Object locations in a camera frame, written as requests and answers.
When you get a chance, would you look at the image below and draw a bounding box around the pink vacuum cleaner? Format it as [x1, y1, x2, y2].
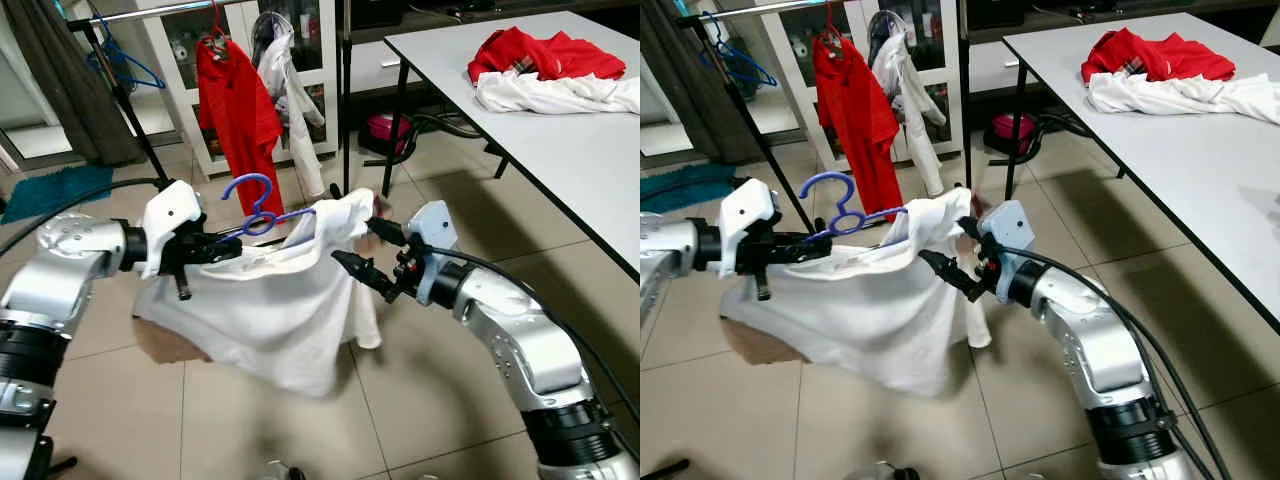
[362, 113, 413, 158]
[988, 113, 1038, 156]

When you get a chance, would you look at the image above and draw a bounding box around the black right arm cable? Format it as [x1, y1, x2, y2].
[425, 243, 641, 426]
[995, 243, 1236, 480]

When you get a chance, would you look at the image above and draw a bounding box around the silver clothes rack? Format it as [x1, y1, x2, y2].
[68, 0, 351, 201]
[675, 0, 973, 196]

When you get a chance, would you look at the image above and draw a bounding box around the black table leg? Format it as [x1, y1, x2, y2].
[383, 40, 413, 198]
[1003, 40, 1031, 201]

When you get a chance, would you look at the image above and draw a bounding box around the white shirt plaid trim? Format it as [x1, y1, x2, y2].
[720, 188, 993, 399]
[133, 188, 386, 399]

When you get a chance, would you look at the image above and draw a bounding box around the teal floor mat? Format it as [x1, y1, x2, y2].
[640, 163, 736, 206]
[0, 165, 116, 226]

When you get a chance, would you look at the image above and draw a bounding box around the grey curtain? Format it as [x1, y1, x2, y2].
[5, 0, 141, 166]
[640, 0, 761, 161]

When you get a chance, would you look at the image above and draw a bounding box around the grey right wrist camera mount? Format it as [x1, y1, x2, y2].
[405, 200, 459, 306]
[985, 200, 1036, 301]

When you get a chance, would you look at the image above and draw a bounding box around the purple plastic hanger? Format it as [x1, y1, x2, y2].
[222, 173, 319, 239]
[798, 172, 909, 239]

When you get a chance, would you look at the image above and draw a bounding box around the off-white jacket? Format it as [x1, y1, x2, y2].
[255, 10, 328, 201]
[872, 10, 946, 198]

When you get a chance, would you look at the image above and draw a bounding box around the blue wire hanger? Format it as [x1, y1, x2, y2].
[85, 12, 168, 91]
[698, 12, 781, 89]

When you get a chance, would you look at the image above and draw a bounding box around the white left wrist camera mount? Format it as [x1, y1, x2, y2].
[720, 178, 786, 279]
[140, 180, 206, 281]

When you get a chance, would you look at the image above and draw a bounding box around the white glass-door cabinet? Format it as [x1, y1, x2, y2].
[140, 0, 341, 181]
[760, 0, 966, 176]

